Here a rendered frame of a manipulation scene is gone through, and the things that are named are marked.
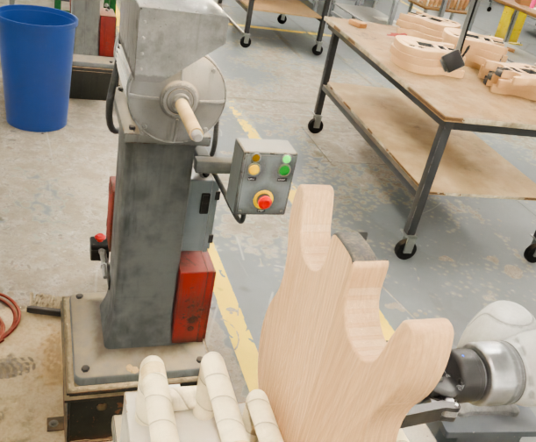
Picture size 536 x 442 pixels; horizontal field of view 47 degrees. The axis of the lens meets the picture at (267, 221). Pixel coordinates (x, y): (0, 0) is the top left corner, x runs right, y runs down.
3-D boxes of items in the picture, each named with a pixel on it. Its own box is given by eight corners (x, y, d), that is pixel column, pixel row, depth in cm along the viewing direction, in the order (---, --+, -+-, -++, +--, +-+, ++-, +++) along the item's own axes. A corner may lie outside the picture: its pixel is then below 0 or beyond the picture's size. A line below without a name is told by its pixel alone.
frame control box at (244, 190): (196, 192, 197) (206, 116, 185) (259, 193, 205) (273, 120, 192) (212, 233, 178) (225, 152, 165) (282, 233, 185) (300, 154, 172)
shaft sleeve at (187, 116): (175, 98, 152) (188, 97, 152) (175, 110, 153) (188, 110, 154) (189, 128, 137) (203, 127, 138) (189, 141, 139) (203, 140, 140)
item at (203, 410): (190, 404, 90) (198, 356, 85) (211, 402, 91) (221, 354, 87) (195, 422, 87) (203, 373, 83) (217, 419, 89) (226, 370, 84)
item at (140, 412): (133, 409, 87) (138, 360, 83) (155, 407, 88) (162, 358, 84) (136, 427, 85) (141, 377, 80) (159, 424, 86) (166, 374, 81)
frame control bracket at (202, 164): (192, 167, 181) (194, 155, 179) (253, 169, 187) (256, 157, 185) (195, 173, 178) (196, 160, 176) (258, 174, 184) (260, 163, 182)
